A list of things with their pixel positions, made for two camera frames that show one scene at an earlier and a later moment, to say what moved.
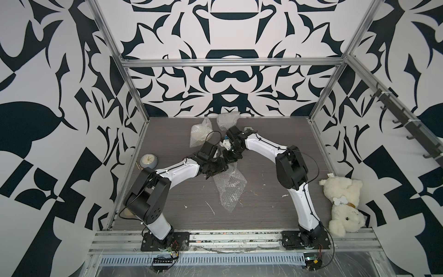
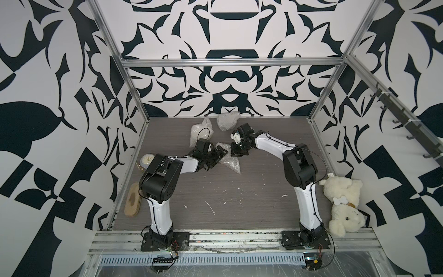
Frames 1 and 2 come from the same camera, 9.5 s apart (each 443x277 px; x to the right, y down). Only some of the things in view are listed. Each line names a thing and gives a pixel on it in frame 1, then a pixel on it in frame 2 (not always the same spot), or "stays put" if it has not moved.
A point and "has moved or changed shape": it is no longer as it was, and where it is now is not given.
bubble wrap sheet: [201, 133] stays put
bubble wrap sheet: [230, 184] has moved or changed shape
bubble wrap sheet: [226, 120] stays put
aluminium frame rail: [232, 62] stays put
